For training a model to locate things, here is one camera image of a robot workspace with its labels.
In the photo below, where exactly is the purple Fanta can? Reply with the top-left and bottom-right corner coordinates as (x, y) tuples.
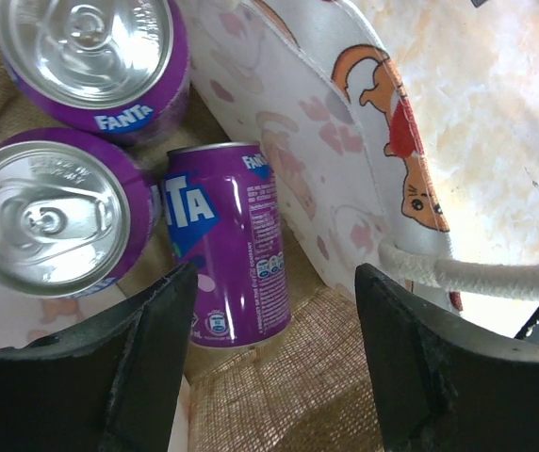
(160, 142), (291, 348)
(0, 0), (190, 147)
(0, 127), (161, 299)

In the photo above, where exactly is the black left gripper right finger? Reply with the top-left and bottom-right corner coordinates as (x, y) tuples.
(355, 264), (539, 451)

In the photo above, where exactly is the burlap canvas bag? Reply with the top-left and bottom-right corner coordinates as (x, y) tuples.
(0, 1), (539, 451)

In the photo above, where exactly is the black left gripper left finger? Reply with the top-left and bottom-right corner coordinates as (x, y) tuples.
(0, 264), (198, 451)

